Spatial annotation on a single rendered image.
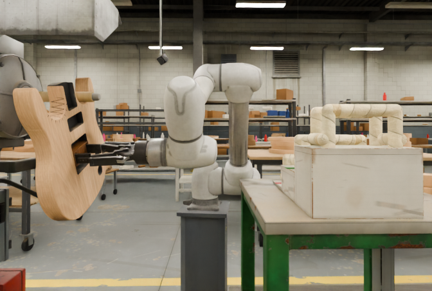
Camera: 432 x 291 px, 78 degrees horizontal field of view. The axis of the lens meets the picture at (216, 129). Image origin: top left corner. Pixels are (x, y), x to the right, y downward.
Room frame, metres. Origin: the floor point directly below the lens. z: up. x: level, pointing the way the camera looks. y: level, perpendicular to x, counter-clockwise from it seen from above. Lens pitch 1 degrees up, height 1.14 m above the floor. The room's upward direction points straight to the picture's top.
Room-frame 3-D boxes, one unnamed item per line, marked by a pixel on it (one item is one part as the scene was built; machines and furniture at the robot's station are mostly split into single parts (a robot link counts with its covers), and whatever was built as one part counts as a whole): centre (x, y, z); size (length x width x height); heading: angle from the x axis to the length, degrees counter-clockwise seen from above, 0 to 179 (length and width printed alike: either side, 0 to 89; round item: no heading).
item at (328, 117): (0.67, -0.28, 1.15); 0.03 x 0.03 x 0.09
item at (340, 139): (0.83, -0.37, 1.12); 0.20 x 0.03 x 0.03; 90
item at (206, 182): (1.58, 0.05, 0.87); 0.18 x 0.16 x 0.22; 85
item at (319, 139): (0.71, -0.27, 1.12); 0.11 x 0.03 x 0.03; 1
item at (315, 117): (0.76, -0.28, 1.15); 0.03 x 0.03 x 0.09
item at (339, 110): (0.67, -0.37, 1.20); 0.20 x 0.03 x 0.03; 90
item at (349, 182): (0.72, -0.37, 1.02); 0.27 x 0.15 x 0.17; 91
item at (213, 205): (1.58, 0.08, 0.73); 0.22 x 0.18 x 0.06; 84
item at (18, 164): (1.00, 0.70, 1.02); 0.19 x 0.04 x 0.04; 1
